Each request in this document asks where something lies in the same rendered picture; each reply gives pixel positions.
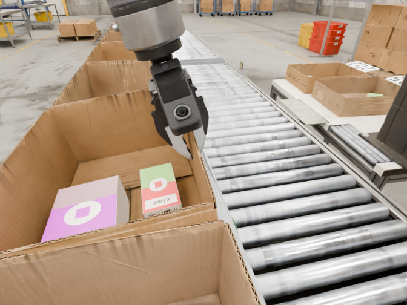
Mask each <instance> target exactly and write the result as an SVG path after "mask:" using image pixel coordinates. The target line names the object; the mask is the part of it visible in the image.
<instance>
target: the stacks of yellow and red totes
mask: <svg viewBox="0 0 407 305"><path fill-rule="evenodd" d="M327 25H328V21H314V22H313V23H302V24H301V28H300V29H299V30H300V33H298V35H299V40H298V45H299V46H302V47H305V48H308V51H312V52H314V53H318V54H320V51H321V47H322V44H323V39H324V36H325V32H326V28H327ZM347 25H348V24H346V23H341V22H333V21H331V24H330V26H329V31H328V35H327V38H326V42H325V46H324V49H323V54H322V55H324V56H328V55H335V54H338V52H339V50H340V46H341V44H342V43H343V41H342V39H343V38H344V37H345V36H344V33H345V31H346V30H345V28H346V26H347Z"/></svg>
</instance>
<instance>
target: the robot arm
mask: <svg viewBox="0 0 407 305"><path fill-rule="evenodd" d="M106 1H107V4H108V6H109V8H110V11H111V14H112V15H113V19H114V21H115V22H116V23H117V24H114V25H113V26H112V28H113V31H114V32H119V31H120V32H121V38H122V40H123V43H124V45H125V48H126V49H128V50H130V51H134V53H135V56H136V59H137V60H138V61H150V60H151V64H152V66H151V67H150V71H151V75H152V79H149V80H148V84H149V92H150V94H151V96H152V99H151V100H150V101H151V104H152V105H155V111H152V112H151V115H152V117H153V119H154V124H155V127H156V130H157V132H158V133H159V135H160V136H161V137H162V138H163V139H164V140H165V141H166V142H167V143H168V144H169V145H170V146H172V147H173V148H174V149H175V150H176V151H177V152H178V153H180V154H181V155H183V156H184V157H186V158H188V159H190V160H192V159H193V156H192V154H191V151H190V149H188V147H187V143H186V141H185V139H184V138H183V135H184V134H185V133H189V132H191V131H193V132H194V135H195V138H196V141H197V144H198V146H199V149H200V153H201V152H202V150H203V148H204V144H205V139H206V135H207V129H208V122H209V114H208V110H207V108H206V106H205V104H204V98H203V96H199V97H197V95H196V93H195V92H196V91H197V88H196V86H194V85H193V83H192V79H191V77H190V75H189V74H188V71H187V70H186V68H184V69H183V68H182V66H181V63H180V60H179V59H178V58H173V55H172V53H174V52H176V51H178V50H179V49H180V48H181V47H182V43H181V40H180V36H182V35H183V34H184V32H185V27H184V23H183V20H182V15H181V12H180V8H179V4H178V1H177V0H106Z"/></svg>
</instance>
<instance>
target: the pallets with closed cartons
mask: <svg viewBox="0 0 407 305"><path fill-rule="evenodd" d="M58 29H59V32H60V35H59V36H57V38H58V41H59V42H77V41H96V40H97V38H99V36H100V35H101V34H102V33H101V30H98V29H97V25H96V20H95V19H82V20H80V19H79V20H66V21H64V22H61V23H60V24H58ZM74 36H75V37H74ZM61 39H76V40H73V41H62V40H61ZM80 39H92V40H80ZM355 61H361V62H363V63H365V64H368V65H371V66H373V67H376V68H379V69H383V70H374V71H369V72H366V73H368V74H369V75H370V76H372V77H378V78H379V77H381V78H383V79H386V78H389V77H395V76H403V77H405V76H406V73H407V4H373V5H372V7H371V10H370V13H369V16H368V19H367V22H366V25H365V28H364V31H363V34H362V37H361V39H360V42H359V46H358V48H357V51H356V55H355V57H354V60H353V62H355ZM389 72H391V73H389Z"/></svg>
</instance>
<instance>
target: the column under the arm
mask: <svg viewBox="0 0 407 305"><path fill-rule="evenodd" d="M358 136H360V137H361V138H362V139H364V140H365V141H367V142H368V143H369V144H371V145H372V146H373V147H375V148H376V149H377V150H379V151H380V152H381V153H383V154H384V155H385V156H387V157H388V158H390V159H391V160H392V161H394V162H395V163H396V164H398V165H399V166H401V167H402V168H403V169H405V170H406V171H407V73H406V76H405V78H404V80H403V82H402V84H401V86H400V88H399V90H398V92H397V94H396V96H395V99H394V101H393V103H392V105H391V107H390V109H389V111H388V113H387V115H386V117H385V120H384V123H383V125H382V126H381V128H380V130H379V131H378V132H371V133H359V134H358Z"/></svg>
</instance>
